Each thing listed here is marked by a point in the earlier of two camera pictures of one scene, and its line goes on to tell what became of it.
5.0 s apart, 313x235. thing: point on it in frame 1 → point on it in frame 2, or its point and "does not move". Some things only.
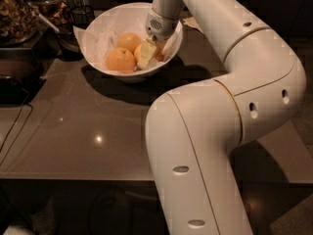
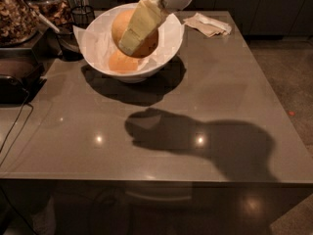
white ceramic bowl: (111, 37) does not move
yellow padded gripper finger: (147, 52) → (143, 22)
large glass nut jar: (19, 22) does not move
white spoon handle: (54, 27) does not move
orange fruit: (158, 54) → (148, 44)
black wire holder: (82, 16) does not move
